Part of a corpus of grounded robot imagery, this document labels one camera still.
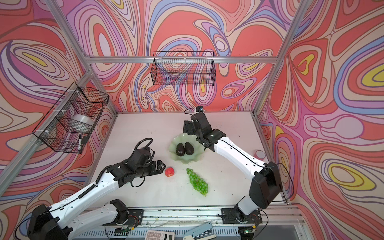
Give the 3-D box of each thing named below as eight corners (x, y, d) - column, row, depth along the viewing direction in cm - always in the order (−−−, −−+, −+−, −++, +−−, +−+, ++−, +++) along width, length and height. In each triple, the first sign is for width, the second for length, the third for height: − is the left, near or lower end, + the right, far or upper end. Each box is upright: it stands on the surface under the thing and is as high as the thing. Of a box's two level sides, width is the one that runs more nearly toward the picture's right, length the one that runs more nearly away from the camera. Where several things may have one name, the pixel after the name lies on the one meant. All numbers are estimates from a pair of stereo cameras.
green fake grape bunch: (182, 176, 88) (182, 173, 85) (189, 169, 91) (189, 166, 87) (203, 197, 81) (204, 194, 77) (210, 189, 83) (211, 186, 80)
